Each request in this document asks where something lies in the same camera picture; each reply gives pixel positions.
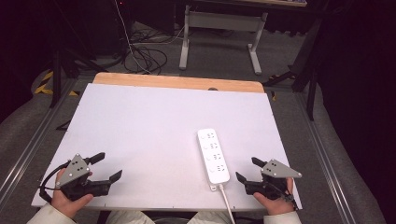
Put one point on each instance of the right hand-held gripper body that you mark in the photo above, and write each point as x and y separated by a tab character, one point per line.
274	183

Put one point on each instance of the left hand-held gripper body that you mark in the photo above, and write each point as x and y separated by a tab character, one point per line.
74	169

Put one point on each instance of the person's right hand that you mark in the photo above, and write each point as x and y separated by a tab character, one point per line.
277	205

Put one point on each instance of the person's left hand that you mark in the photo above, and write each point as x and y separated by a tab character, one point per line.
67	205

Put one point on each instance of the white power strip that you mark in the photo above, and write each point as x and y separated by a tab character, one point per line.
213	157

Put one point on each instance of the person's legs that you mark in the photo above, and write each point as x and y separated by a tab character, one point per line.
130	218

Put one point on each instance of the black tripod stand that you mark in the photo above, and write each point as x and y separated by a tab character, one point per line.
56	74

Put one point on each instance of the black metal stand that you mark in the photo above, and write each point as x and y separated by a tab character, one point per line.
311	77

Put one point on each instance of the aluminium floor rail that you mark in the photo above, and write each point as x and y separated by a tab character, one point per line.
323	161
31	146

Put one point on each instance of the white metal desk frame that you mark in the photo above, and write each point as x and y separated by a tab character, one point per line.
222	21

